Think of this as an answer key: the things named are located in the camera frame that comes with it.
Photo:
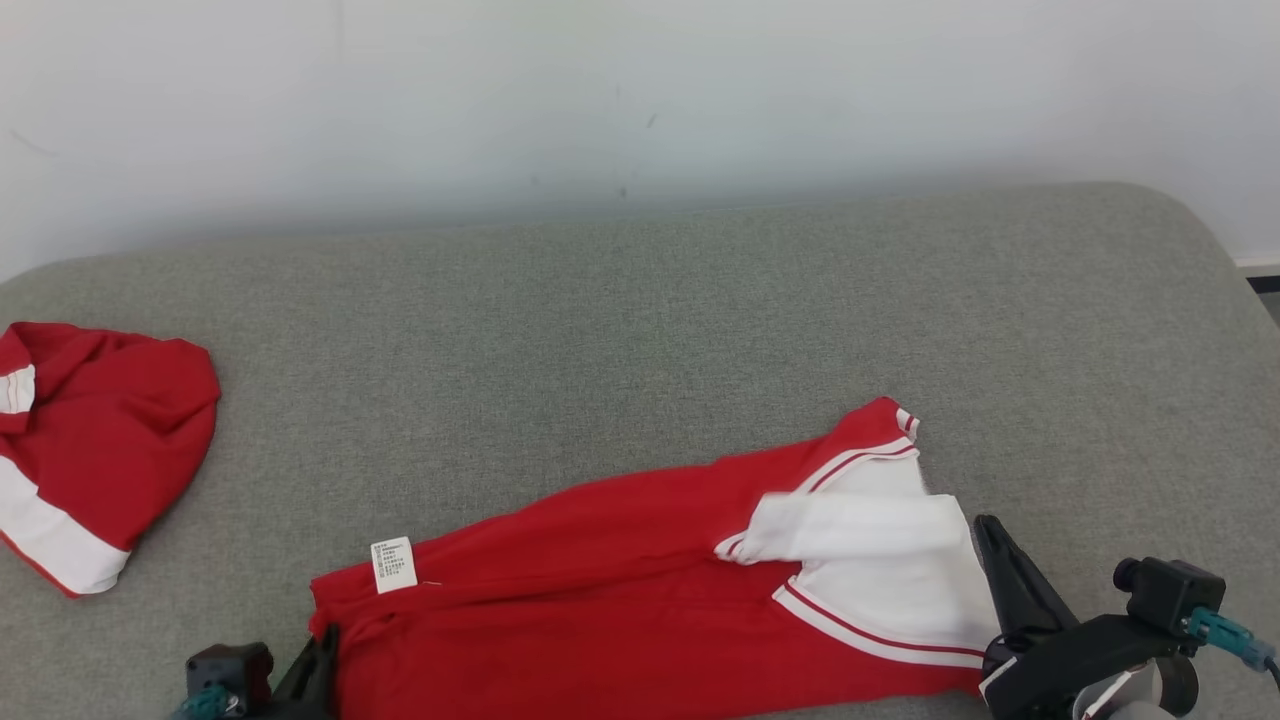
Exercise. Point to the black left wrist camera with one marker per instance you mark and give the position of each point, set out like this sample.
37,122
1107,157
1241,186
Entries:
235,670

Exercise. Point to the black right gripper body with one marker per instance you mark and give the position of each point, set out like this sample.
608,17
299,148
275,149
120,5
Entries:
1050,670

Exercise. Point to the red shirt with white sleeves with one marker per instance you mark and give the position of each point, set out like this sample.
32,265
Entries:
600,620

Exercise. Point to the red shorts with white stripe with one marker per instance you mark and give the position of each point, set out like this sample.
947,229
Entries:
110,450

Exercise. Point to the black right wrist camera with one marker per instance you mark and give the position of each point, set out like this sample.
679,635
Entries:
1170,595

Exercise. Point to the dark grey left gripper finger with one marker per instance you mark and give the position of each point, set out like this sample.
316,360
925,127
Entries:
312,680

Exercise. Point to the grey fabric sofa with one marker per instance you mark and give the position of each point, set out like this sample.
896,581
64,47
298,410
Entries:
600,350

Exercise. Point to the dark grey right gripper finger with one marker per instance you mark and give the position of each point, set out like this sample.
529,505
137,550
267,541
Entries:
1020,590

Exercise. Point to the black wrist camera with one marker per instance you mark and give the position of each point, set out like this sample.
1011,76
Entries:
235,670
1170,595

